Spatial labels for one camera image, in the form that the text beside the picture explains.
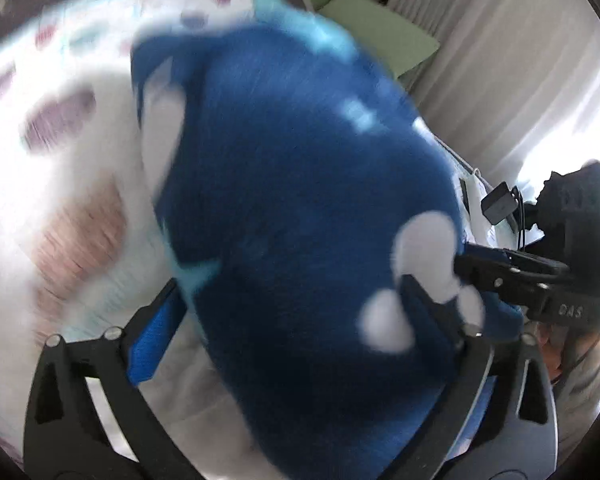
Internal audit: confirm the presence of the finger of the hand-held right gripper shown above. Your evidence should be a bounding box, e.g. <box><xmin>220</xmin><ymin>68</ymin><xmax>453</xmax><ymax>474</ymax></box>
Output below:
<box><xmin>452</xmin><ymin>255</ymin><xmax>553</xmax><ymax>307</ymax></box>
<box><xmin>466</xmin><ymin>243</ymin><xmax>572</xmax><ymax>277</ymax></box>

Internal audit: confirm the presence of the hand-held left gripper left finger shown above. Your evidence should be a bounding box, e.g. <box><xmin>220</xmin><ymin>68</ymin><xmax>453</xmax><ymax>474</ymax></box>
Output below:
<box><xmin>22</xmin><ymin>277</ymin><xmax>206</xmax><ymax>480</ymax></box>

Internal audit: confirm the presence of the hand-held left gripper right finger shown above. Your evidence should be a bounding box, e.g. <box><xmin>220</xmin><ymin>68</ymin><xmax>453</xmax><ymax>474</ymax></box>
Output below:
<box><xmin>395</xmin><ymin>272</ymin><xmax>559</xmax><ymax>480</ymax></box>

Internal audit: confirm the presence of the blue star-print fleece garment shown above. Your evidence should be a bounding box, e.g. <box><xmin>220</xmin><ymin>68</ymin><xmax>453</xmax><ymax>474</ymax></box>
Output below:
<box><xmin>130</xmin><ymin>25</ymin><xmax>523</xmax><ymax>480</ymax></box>

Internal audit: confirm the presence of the person's right hand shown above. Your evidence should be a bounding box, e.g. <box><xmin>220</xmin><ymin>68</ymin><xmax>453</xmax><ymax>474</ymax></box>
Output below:
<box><xmin>534</xmin><ymin>320</ymin><xmax>566</xmax><ymax>387</ymax></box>

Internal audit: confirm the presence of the small black box device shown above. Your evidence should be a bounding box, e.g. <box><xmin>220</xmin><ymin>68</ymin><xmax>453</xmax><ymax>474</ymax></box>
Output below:
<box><xmin>481</xmin><ymin>182</ymin><xmax>522</xmax><ymax>225</ymax></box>

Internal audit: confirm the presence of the white seashell-print quilt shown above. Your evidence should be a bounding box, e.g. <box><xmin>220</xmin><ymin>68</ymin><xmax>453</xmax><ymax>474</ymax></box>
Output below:
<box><xmin>0</xmin><ymin>0</ymin><xmax>481</xmax><ymax>480</ymax></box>

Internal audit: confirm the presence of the grey pleated curtain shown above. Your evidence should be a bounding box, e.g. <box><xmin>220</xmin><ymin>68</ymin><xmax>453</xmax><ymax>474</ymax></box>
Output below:
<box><xmin>330</xmin><ymin>0</ymin><xmax>600</xmax><ymax>201</ymax></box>

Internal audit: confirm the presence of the large green pillow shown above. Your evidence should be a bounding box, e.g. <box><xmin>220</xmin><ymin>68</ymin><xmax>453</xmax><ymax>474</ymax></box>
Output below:
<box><xmin>319</xmin><ymin>0</ymin><xmax>441</xmax><ymax>88</ymax></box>

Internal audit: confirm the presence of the black cable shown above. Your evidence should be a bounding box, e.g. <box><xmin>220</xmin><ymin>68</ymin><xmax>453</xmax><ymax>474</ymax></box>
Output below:
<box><xmin>509</xmin><ymin>186</ymin><xmax>532</xmax><ymax>255</ymax></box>

